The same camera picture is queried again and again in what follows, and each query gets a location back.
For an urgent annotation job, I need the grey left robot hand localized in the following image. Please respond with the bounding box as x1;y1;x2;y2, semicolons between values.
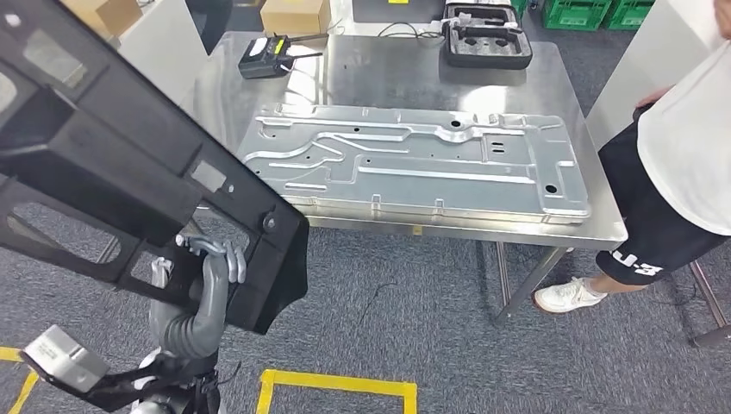
150;233;248;322

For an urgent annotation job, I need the yellow floor tape rectangle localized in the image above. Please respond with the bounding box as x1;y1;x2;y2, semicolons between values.
255;368;419;414

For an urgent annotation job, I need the grey stamped metal panel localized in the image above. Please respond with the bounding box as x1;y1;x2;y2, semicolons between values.
235;103;592;226

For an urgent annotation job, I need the stainless steel workbench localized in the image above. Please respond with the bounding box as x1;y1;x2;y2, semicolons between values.
191;31;629;327
688;260;731;351

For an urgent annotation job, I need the person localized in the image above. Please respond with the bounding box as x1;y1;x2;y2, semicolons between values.
532;0;731;317

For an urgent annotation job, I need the brown cardboard box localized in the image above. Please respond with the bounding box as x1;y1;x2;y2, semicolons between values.
259;0;333;36
59;0;144;39

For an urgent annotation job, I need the black radio device with antennas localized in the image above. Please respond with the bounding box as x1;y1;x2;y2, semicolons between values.
237;33;331;80

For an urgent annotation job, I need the white partition board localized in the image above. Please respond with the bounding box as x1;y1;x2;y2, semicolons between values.
584;0;727;153
116;0;209;110

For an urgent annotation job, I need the large black plastic frame part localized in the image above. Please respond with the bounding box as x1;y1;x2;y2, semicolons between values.
0;0;310;336

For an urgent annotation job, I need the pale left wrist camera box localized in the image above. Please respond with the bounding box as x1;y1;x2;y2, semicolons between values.
20;324;110;394

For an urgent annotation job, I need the black chair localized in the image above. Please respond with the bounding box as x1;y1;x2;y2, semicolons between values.
185;0;234;55

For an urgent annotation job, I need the green plastic crate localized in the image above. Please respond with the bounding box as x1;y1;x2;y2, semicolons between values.
542;0;613;32
603;0;657;32

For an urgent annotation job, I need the black foam case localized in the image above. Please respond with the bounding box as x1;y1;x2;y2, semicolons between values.
438;3;534;72

